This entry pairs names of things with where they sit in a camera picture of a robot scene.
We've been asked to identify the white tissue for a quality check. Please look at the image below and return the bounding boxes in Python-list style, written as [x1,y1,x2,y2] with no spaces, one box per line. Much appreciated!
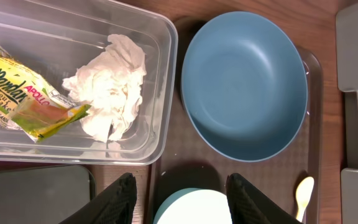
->
[62,34,147,142]

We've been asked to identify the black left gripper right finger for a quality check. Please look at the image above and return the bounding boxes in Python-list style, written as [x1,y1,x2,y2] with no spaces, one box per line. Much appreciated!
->
[226,173,301,224]

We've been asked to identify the dark blue plate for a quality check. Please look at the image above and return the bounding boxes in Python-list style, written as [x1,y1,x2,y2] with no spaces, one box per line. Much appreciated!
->
[181,11,308,162]

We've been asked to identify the light blue bowl with rice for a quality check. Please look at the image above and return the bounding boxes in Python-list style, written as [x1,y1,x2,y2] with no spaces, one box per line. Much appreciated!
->
[153,188,232,224]

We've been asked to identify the dark brown serving tray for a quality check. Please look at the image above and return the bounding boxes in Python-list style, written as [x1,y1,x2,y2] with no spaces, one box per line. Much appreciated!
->
[147,18,324,224]

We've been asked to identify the yellow green snack wrapper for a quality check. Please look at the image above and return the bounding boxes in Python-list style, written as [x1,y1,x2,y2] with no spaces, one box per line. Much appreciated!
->
[0,46,90,142]

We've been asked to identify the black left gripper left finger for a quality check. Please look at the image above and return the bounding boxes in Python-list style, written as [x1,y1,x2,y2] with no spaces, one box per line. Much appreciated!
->
[60,172,137,224]

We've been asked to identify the yellow plastic spoon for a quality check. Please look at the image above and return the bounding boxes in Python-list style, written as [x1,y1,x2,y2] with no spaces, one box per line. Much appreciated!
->
[295,177,314,222]

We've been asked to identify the black bin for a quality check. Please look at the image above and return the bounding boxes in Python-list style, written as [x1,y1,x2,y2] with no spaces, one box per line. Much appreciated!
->
[0,165,96,223]

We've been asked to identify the clear plastic bin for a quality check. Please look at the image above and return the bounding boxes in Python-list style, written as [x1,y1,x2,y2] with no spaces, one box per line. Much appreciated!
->
[0,1,178,166]

